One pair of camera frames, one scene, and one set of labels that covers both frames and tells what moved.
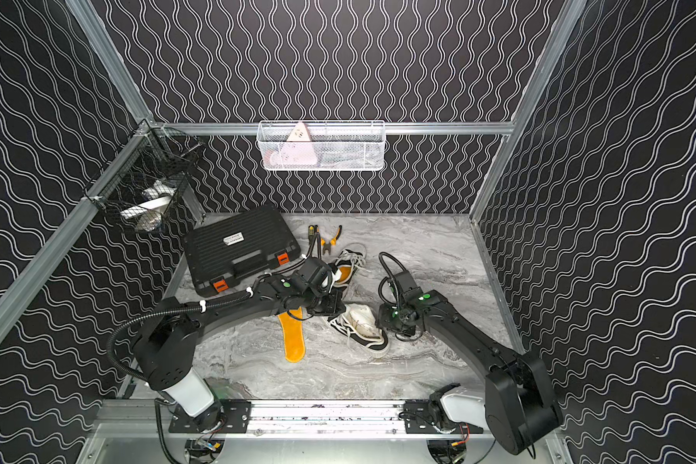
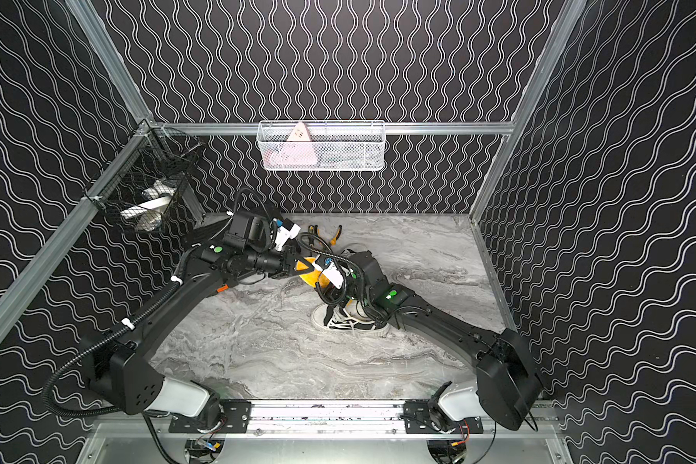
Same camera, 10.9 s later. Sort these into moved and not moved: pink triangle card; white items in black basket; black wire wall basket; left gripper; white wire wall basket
Moved: left gripper
Not moved: pink triangle card; white wire wall basket; white items in black basket; black wire wall basket
